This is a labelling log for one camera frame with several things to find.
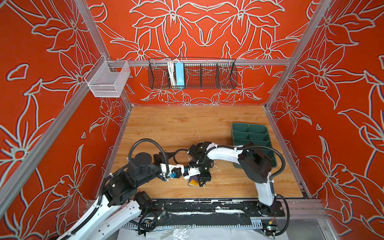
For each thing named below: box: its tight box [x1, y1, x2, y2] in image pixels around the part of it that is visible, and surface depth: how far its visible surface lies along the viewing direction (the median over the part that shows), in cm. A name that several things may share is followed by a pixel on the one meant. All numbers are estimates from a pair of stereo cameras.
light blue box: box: [175, 62, 185, 87], surface depth 91 cm
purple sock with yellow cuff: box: [188, 175, 200, 187], surface depth 81 cm
